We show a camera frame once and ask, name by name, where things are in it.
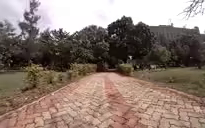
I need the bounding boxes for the pale kerb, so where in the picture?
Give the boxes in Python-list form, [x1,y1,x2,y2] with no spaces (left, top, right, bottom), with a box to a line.
[0,75,88,125]

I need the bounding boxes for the row of bushes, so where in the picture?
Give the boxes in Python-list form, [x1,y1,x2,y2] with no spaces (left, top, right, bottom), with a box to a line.
[22,62,98,90]

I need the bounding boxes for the grass lawn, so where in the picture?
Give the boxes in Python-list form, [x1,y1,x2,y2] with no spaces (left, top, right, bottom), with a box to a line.
[131,64,205,101]
[0,71,91,120]

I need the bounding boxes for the grey building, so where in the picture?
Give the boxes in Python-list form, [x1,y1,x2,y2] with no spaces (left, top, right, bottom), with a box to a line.
[148,24,204,42]

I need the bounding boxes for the red brick path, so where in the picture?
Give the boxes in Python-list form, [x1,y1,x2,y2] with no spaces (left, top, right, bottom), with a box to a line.
[0,71,205,128]

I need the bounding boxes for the bare tree branches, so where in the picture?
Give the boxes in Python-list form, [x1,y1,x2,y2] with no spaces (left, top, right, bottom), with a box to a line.
[178,0,205,20]

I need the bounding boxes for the green bush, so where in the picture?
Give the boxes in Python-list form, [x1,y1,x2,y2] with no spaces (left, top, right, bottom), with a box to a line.
[117,63,135,76]

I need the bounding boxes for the wood of trees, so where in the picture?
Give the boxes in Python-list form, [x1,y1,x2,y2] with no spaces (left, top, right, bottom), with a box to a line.
[0,0,205,73]

